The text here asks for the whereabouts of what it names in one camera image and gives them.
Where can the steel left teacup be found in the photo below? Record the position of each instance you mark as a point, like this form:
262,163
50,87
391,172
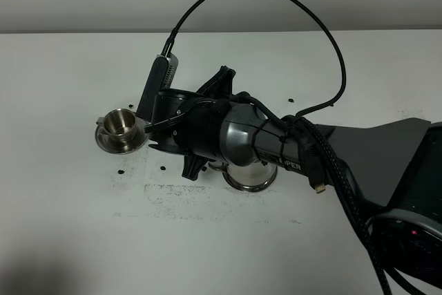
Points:
120,125

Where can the stainless steel teapot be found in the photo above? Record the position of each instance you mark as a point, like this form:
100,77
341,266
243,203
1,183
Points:
251,175

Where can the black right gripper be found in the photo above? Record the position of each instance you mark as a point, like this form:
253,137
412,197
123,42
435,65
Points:
189,123

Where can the steel saucer under left cup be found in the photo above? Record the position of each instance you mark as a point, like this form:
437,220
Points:
105,144

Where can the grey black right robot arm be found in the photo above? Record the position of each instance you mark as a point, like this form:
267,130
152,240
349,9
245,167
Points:
387,178

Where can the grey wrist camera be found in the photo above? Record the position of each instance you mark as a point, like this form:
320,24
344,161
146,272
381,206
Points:
160,77

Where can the steel teapot saucer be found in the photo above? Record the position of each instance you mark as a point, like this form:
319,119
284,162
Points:
250,188

